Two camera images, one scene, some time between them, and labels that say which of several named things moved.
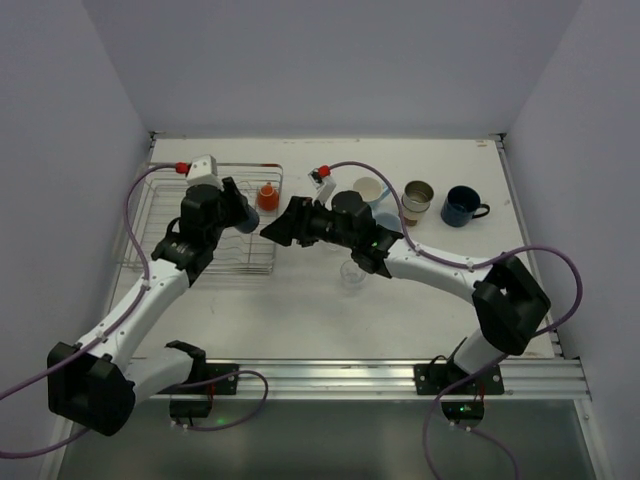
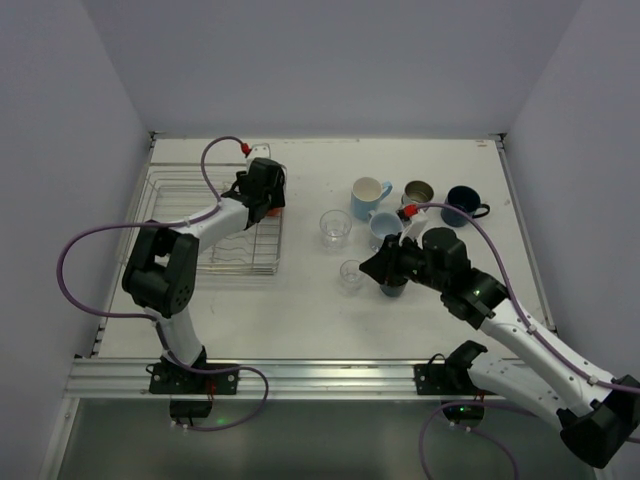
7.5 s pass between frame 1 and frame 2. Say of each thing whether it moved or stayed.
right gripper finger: moved
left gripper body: moved
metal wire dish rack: stayed
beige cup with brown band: stayed
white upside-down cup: stayed
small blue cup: moved
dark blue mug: stayed
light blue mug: stayed
